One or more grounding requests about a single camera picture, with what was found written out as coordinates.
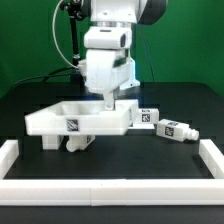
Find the white square tabletop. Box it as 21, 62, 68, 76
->
25, 100, 138, 136

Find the white U-shaped fence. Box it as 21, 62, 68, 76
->
0, 139, 224, 206

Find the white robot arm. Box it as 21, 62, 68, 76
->
79, 0, 168, 110

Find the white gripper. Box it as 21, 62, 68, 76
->
86, 49, 130, 110

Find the paper sheet with tags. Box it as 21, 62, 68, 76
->
128, 123, 155, 130

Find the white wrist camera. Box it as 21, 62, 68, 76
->
84, 26, 132, 49

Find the black camera stand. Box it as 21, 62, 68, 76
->
60, 0, 88, 87

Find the black cable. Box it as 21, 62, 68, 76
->
4, 66, 88, 98

